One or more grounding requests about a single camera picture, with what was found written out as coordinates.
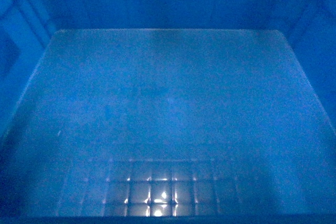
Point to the large blue plastic crate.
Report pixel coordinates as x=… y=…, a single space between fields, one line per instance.
x=167 y=111

